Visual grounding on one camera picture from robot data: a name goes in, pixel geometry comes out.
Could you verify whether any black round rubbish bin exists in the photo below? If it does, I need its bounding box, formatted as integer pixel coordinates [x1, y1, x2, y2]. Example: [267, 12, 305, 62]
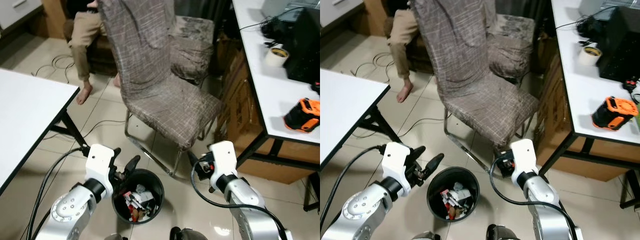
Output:
[426, 166, 481, 222]
[111, 169, 165, 224]

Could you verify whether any white crumpled paper trash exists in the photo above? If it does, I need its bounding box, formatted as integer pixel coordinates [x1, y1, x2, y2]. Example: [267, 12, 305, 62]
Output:
[452, 182, 471, 201]
[134, 184, 155, 202]

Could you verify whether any red and white wrapper trash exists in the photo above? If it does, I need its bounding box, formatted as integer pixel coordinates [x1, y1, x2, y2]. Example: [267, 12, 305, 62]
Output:
[440, 189, 459, 211]
[124, 192, 144, 214]

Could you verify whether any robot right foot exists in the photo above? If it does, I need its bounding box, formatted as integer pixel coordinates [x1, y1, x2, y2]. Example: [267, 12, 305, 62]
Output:
[486, 224, 526, 240]
[169, 226, 208, 240]

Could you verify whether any white table with black legs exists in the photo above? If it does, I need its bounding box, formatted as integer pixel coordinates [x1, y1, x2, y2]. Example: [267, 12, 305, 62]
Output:
[0, 68, 90, 196]
[320, 67, 412, 168]

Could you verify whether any chair with brown checked cover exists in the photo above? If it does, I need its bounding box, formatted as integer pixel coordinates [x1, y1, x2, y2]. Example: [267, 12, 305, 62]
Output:
[96, 0, 224, 179]
[411, 0, 540, 176]

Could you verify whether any brown patterned cushioned seat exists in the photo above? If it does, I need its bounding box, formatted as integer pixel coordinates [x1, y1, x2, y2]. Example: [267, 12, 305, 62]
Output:
[487, 14, 536, 83]
[169, 15, 216, 85]

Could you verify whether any black metal stand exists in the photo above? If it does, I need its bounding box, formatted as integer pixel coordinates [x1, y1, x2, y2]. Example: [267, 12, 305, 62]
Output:
[302, 171, 321, 212]
[619, 169, 640, 210]

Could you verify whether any orange and black tool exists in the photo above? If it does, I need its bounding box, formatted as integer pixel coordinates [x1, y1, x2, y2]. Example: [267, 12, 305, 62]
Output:
[591, 95, 640, 132]
[283, 98, 321, 133]

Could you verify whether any person in khaki trousers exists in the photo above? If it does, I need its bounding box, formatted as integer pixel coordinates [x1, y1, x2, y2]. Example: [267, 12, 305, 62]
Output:
[64, 0, 122, 106]
[389, 0, 426, 104]

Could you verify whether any white tape roll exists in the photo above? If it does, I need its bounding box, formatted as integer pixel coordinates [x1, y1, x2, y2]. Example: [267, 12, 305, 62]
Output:
[578, 44, 602, 67]
[264, 45, 290, 69]

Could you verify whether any brown wooden panel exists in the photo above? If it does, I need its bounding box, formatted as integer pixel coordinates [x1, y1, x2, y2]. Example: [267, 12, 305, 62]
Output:
[364, 0, 391, 36]
[42, 0, 68, 40]

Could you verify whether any black box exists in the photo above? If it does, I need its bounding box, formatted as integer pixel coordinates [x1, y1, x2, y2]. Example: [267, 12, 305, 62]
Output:
[597, 5, 640, 83]
[280, 7, 321, 84]

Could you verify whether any white drawer cabinet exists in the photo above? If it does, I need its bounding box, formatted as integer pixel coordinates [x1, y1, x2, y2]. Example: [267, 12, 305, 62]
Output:
[320, 0, 365, 28]
[0, 0, 45, 32]

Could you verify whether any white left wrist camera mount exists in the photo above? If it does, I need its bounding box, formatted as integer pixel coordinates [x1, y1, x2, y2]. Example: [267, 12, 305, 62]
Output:
[85, 144, 117, 190]
[382, 142, 414, 195]

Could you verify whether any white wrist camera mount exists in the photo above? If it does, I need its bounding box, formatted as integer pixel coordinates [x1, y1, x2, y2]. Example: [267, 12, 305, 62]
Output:
[207, 141, 239, 187]
[509, 138, 539, 185]
[85, 144, 117, 190]
[382, 142, 414, 195]

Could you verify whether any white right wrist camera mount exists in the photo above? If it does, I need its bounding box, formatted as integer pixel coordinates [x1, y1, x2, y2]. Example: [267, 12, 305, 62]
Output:
[509, 138, 539, 185]
[207, 141, 239, 187]

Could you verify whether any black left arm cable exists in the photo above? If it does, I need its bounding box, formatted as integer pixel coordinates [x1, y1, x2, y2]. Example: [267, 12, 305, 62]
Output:
[26, 146, 90, 240]
[320, 144, 388, 236]

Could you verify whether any white desk with black frame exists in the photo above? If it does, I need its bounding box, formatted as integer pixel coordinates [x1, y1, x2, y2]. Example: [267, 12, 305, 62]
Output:
[539, 0, 640, 176]
[232, 0, 321, 168]

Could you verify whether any black cable bundle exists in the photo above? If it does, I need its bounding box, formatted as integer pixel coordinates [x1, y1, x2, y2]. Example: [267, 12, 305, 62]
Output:
[240, 6, 301, 40]
[555, 5, 608, 38]

